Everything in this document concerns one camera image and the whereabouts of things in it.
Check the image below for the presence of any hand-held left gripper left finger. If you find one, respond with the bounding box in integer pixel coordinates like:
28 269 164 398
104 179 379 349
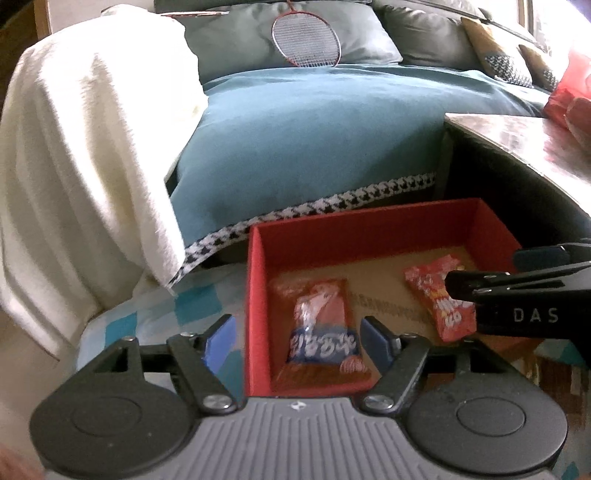
85 315 238 414

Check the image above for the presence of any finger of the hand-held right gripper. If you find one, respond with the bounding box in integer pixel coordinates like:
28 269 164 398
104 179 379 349
445 264 591 305
513 242 591 274

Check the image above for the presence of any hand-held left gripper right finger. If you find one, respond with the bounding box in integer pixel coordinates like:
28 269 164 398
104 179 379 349
360 316 509 414

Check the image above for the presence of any red orange snack packet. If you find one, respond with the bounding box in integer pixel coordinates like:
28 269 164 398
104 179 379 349
403 256 477 343

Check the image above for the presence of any orange snack packet blue label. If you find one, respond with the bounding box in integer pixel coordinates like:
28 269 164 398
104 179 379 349
269 278 374 385

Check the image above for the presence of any red cardboard box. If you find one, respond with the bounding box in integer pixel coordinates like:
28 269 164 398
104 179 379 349
243 198 546 398

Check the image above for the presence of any blue white checkered cloth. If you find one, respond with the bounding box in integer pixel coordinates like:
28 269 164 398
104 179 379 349
75 263 591 480

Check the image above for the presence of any brown glossy table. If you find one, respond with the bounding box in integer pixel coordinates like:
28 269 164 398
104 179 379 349
443 112 591 215

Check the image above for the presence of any red plastic bag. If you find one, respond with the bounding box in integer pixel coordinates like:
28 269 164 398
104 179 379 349
542 48 591 141

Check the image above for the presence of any small brown patterned cushion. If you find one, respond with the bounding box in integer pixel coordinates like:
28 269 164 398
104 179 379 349
518 44 560 93

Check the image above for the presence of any large brown patterned cushion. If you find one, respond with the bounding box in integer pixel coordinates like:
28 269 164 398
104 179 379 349
461 17 535 88

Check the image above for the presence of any teal blanket houndstooth trim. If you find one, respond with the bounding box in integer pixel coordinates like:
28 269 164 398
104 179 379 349
165 64 551 283

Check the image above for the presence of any white towel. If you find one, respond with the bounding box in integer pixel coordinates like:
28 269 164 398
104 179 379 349
0 4 208 361

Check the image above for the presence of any dark grey pillow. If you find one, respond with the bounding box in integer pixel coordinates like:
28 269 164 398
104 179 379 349
373 0 511 71

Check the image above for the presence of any grey teal pillow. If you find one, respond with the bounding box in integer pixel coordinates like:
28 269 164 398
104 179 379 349
184 1 403 85

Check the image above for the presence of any red badminton racket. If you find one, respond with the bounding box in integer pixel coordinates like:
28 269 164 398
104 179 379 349
271 0 342 69

